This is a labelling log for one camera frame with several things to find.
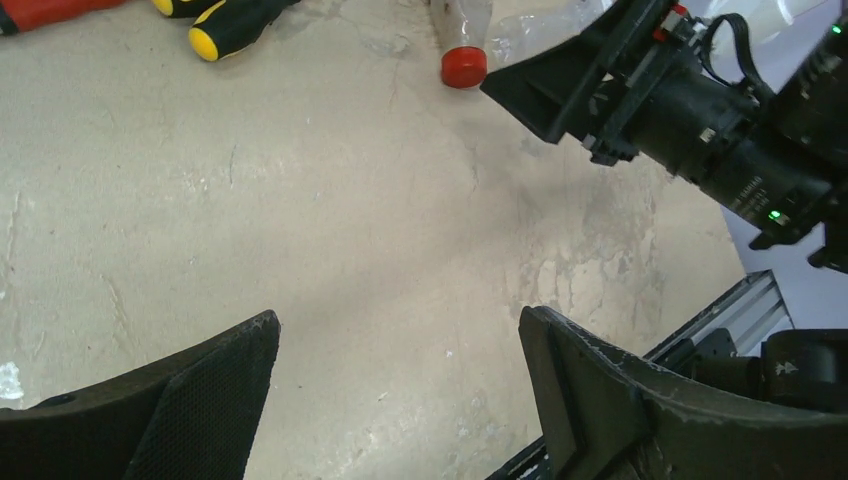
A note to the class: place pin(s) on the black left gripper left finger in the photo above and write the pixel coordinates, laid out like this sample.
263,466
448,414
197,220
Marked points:
191,415

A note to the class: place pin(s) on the red-handled adjustable wrench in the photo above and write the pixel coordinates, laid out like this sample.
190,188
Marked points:
18,16

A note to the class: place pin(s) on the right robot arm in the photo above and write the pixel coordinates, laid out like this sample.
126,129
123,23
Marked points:
787,173

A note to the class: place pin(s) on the yellow black handled screwdriver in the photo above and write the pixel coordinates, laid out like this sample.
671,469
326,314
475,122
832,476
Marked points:
182,9

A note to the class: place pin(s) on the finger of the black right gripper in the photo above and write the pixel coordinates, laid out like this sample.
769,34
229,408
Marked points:
550,93

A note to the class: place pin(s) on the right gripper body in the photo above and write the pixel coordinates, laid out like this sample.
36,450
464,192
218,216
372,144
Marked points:
659,81

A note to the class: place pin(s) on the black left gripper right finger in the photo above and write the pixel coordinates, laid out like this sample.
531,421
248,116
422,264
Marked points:
606,413

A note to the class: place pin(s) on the red-cap clear bottle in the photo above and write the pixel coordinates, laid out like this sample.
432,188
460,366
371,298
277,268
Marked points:
461,27

